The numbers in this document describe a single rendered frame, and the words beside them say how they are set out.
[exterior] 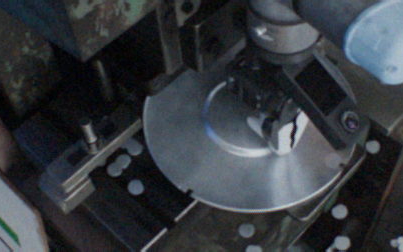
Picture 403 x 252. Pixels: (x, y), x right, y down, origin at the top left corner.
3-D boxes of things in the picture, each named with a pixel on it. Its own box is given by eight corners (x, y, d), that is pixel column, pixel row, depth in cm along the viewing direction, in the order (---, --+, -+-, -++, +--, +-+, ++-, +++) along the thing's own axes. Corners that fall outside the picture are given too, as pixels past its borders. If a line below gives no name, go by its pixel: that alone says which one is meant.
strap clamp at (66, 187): (150, 141, 89) (140, 99, 81) (66, 215, 83) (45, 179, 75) (124, 119, 92) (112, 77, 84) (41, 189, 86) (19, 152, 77)
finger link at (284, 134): (256, 131, 80) (257, 87, 72) (291, 156, 77) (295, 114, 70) (240, 146, 78) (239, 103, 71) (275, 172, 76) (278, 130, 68)
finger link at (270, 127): (283, 126, 74) (286, 82, 67) (294, 134, 73) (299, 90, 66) (258, 150, 72) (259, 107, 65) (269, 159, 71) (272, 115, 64)
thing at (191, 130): (285, 255, 70) (286, 253, 69) (100, 139, 80) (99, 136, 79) (392, 92, 82) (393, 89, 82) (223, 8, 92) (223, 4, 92)
